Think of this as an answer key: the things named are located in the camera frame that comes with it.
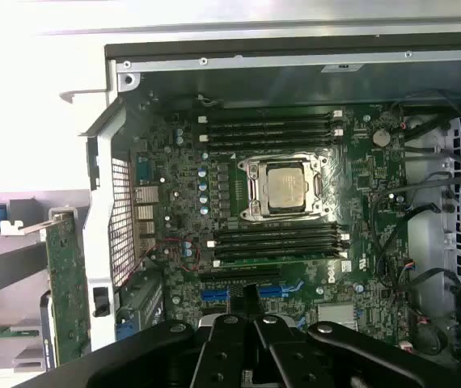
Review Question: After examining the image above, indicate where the silver chipset heatsink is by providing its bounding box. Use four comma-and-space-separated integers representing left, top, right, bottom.
316, 303, 356, 327

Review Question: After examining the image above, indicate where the green motherboard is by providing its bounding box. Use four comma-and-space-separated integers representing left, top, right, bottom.
128, 100, 414, 353

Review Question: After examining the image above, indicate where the metal rear port block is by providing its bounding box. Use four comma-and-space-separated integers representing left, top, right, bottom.
136, 221, 157, 239
135, 205, 157, 222
133, 185, 161, 205
137, 238, 158, 259

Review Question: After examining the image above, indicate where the silver CPU in socket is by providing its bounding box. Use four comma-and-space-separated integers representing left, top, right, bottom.
265, 164, 311, 214

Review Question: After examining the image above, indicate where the black and grey PC case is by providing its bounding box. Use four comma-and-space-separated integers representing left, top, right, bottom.
59, 30, 461, 388

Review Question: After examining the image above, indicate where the blue serial port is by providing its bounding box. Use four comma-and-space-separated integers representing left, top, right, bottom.
135, 158, 154, 183

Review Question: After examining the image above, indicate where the green spare RAM stick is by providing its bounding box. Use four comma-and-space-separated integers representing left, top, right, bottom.
0, 326, 40, 340

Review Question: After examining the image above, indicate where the silver coin battery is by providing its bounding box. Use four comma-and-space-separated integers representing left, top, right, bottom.
372, 128, 391, 147

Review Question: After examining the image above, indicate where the red and black twisted wire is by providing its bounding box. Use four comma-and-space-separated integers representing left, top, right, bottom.
144, 237, 202, 272

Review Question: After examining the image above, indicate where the black internal cable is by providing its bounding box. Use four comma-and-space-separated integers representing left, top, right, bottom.
369, 169, 461, 284

